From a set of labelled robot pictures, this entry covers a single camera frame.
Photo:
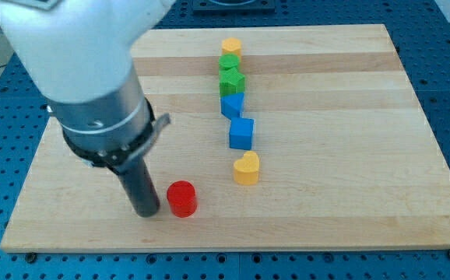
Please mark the blue cube block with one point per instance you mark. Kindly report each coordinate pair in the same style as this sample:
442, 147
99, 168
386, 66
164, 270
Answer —
241, 133

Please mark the yellow hexagon block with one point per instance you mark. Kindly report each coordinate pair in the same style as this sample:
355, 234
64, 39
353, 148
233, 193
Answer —
231, 45

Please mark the green star block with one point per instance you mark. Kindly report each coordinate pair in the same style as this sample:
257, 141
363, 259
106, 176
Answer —
231, 82

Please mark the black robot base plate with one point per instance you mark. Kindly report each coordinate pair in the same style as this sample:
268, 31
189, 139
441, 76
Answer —
233, 5

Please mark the light wooden board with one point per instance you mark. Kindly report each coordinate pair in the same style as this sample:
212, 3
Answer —
348, 160

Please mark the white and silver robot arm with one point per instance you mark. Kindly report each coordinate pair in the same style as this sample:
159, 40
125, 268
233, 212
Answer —
77, 53

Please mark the green cylinder block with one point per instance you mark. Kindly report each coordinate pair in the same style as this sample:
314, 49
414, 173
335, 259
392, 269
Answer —
229, 61

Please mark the red cylinder block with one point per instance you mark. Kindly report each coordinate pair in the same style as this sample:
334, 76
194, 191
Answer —
182, 198

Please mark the yellow heart block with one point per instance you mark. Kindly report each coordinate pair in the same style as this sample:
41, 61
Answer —
246, 169

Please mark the blue wedge block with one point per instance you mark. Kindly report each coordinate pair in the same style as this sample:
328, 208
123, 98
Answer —
232, 106

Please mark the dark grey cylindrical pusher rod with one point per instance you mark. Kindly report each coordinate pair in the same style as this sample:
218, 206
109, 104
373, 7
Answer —
138, 185

